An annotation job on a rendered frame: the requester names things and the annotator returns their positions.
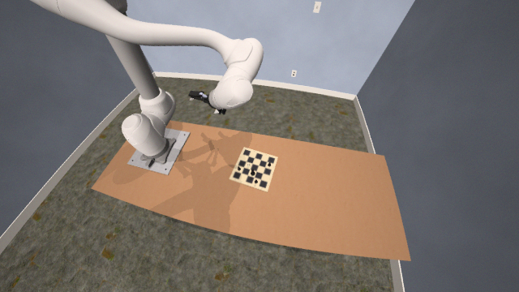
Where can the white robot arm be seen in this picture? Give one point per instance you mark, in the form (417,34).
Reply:
(146,132)

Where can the cream and black chessboard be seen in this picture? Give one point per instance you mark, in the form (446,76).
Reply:
(259,162)

